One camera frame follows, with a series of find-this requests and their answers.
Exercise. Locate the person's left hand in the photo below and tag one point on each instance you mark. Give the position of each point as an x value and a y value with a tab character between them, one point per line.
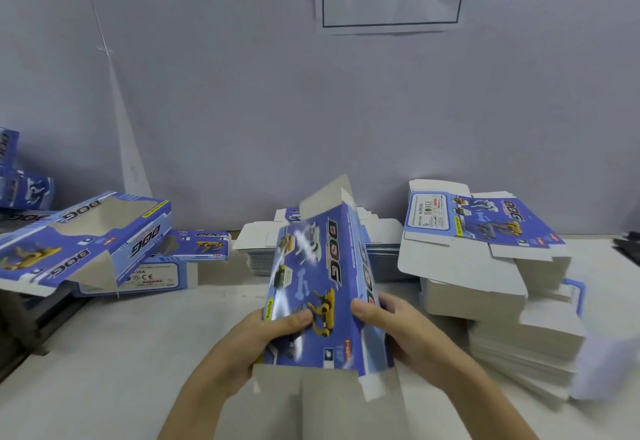
250	350

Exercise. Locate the black object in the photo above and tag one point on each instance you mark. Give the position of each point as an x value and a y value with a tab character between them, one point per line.
630	246

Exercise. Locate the blue dog-print cardboard box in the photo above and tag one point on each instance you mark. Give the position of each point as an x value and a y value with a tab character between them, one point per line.
150	277
110	250
325	254

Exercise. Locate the stack of boxes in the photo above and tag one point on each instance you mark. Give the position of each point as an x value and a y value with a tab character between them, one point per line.
385	244
470	275

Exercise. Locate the person's right forearm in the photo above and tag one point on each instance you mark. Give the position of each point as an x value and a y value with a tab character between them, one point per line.
485	405

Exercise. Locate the white folded paper sheet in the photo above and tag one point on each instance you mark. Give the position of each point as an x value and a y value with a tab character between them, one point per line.
605	367

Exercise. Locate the pile of blue boxes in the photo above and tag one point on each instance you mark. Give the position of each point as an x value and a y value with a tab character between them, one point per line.
25	190

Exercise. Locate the person's right hand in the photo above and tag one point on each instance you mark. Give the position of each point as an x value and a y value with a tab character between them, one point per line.
415	340

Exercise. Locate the person's left forearm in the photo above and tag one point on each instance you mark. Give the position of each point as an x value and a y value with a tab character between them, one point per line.
205	410

